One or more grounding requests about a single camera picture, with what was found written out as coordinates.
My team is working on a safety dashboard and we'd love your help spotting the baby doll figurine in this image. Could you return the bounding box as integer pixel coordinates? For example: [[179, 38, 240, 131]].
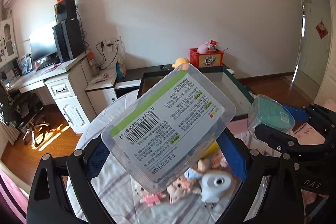
[[167, 159, 210, 204]]

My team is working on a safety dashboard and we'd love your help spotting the white camera plug device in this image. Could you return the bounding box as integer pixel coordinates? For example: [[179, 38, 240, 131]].
[[201, 170, 232, 207]]

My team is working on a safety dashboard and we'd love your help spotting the snack bag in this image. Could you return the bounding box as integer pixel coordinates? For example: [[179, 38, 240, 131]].
[[116, 55, 126, 79]]

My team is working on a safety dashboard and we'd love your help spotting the black office chair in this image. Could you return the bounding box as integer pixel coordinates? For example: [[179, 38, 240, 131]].
[[1, 81, 50, 147]]

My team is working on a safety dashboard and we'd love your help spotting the computer monitor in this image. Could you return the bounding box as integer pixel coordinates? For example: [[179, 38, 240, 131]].
[[30, 26, 57, 61]]

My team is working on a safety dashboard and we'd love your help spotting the pink bedding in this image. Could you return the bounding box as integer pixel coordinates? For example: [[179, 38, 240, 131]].
[[0, 170, 28, 224]]

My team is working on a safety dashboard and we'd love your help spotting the yellow highlighter marker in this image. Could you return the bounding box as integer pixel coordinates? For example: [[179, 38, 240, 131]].
[[201, 141, 220, 158]]

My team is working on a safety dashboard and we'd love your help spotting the red cartoon storage crate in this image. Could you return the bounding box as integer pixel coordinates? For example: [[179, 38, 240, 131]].
[[189, 48, 224, 68]]

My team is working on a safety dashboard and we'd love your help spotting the pink block toy figure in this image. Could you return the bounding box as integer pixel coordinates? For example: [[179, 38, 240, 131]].
[[210, 150, 228, 170]]

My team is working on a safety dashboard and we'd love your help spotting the clear floss pick box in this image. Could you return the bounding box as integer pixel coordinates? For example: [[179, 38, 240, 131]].
[[101, 64, 236, 193]]

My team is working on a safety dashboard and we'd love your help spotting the orange octopus plush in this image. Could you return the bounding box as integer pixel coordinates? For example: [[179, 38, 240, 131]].
[[171, 57, 190, 71]]

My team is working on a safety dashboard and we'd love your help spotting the striped white quilt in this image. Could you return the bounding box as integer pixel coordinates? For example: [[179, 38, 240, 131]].
[[65, 90, 266, 224]]

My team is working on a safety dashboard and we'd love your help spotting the pink storage box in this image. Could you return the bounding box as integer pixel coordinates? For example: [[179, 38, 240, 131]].
[[136, 65, 257, 140]]

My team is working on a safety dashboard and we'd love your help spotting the black computer tower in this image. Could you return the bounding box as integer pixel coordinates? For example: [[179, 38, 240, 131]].
[[52, 19, 85, 63]]

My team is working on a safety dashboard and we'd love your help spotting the pink pig plush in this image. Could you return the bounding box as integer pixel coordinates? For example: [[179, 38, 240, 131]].
[[197, 42, 212, 55]]

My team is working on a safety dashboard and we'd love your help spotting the hello kitty block figure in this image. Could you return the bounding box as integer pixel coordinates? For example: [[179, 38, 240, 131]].
[[134, 182, 166, 207]]

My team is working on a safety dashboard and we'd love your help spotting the white computer desk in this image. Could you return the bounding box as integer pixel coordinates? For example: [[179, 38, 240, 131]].
[[9, 53, 96, 134]]

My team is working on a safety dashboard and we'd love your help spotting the teal oval clear case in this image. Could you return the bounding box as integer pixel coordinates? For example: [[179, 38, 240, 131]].
[[247, 94, 295, 139]]

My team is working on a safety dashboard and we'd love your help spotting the white side cabinet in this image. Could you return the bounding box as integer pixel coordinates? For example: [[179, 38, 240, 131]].
[[85, 68, 117, 115]]

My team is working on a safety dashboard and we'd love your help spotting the black speaker box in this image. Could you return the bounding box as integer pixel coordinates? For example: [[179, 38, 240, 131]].
[[54, 0, 77, 22]]

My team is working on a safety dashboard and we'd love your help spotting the white glass door cabinet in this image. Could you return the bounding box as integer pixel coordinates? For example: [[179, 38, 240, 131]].
[[0, 18, 18, 67]]

